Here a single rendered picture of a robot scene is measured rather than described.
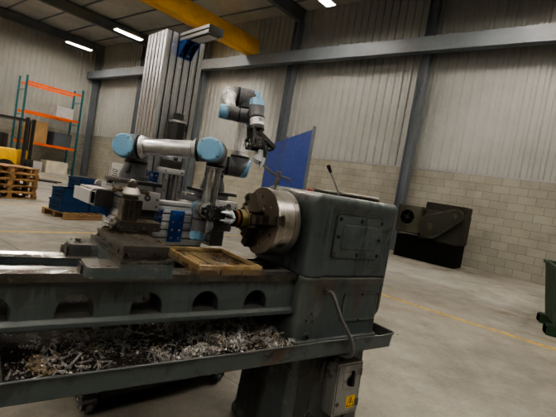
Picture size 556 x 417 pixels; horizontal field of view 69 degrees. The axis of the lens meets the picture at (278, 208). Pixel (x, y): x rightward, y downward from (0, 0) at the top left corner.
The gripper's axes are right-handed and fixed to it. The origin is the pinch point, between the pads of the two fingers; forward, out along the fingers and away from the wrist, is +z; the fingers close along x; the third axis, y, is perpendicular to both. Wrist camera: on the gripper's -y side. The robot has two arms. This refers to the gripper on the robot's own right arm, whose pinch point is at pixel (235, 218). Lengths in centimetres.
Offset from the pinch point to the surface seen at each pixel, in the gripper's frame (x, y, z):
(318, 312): -38, -43, 17
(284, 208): 7.7, -17.9, 10.4
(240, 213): 2.7, -2.9, -1.1
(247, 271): -19.9, -1.5, 14.4
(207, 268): -18.7, 17.5, 14.8
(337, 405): -84, -60, 24
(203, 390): -108, -27, -49
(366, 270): -18, -73, 16
